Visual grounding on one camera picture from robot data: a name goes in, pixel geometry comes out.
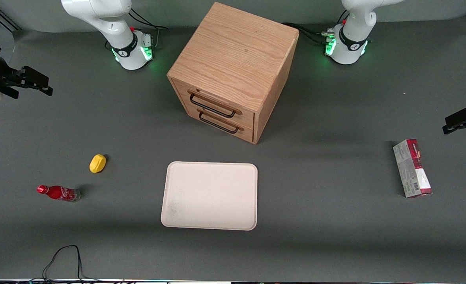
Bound black arm base cables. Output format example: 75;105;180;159
282;10;350;45
105;7;169;52

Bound wooden drawer cabinet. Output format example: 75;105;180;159
167;2;299;145

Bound black left arm base cables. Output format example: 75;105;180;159
282;10;350;45

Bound yellow lemon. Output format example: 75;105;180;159
89;154;107;174

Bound red and white carton box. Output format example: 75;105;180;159
393;138;433;198

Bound red coke bottle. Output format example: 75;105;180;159
36;184;81;203

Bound aluminium frame rail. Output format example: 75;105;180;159
0;0;22;33

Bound black metal drawer handle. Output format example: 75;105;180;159
197;109;244;135
188;91;242;119

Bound beige rectangular tray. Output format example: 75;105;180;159
161;161;258;231

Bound black right arm base cables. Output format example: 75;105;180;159
105;7;169;52

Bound thin black looped cable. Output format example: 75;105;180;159
27;245;101;284

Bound wooden drawer front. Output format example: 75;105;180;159
171;78;256;127
183;106;255;144

